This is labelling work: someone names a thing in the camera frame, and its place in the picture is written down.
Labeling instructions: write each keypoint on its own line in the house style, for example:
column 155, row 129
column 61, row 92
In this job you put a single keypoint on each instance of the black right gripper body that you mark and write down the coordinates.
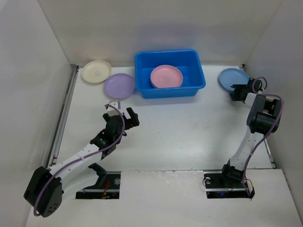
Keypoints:
column 240, row 91

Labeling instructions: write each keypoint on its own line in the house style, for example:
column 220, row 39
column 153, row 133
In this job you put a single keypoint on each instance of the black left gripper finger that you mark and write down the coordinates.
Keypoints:
column 107, row 117
column 133, row 121

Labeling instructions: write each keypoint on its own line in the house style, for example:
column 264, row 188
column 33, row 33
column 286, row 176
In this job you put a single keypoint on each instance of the blue plate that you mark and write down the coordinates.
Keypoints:
column 231, row 76
column 166, row 84

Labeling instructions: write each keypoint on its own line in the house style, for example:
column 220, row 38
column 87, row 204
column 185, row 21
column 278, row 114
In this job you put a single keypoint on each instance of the pink plate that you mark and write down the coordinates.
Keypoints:
column 166, row 72

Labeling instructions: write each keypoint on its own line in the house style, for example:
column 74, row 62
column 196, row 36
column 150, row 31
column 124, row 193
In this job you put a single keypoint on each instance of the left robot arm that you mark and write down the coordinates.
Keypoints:
column 48, row 187

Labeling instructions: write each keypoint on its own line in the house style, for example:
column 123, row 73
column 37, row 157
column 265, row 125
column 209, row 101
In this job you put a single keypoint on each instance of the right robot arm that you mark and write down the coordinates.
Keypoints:
column 263, row 120

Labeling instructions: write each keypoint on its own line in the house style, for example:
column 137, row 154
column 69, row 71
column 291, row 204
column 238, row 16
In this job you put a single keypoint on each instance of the blue plastic bin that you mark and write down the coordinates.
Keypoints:
column 187, row 61

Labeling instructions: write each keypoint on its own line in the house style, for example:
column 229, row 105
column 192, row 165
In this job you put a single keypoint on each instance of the small purple plate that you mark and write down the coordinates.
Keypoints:
column 119, row 86

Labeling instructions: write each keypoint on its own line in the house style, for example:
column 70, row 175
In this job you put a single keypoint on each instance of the cream plate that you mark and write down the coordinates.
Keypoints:
column 96, row 71

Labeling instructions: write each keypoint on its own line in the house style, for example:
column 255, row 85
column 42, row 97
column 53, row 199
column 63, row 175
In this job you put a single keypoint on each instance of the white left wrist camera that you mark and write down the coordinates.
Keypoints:
column 113, row 106

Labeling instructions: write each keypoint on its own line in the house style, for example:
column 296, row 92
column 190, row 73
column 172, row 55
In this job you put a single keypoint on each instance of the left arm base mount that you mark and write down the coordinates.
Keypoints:
column 106, row 188

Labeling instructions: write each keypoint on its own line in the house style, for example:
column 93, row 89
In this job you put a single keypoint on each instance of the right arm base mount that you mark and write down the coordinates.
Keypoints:
column 219, row 187

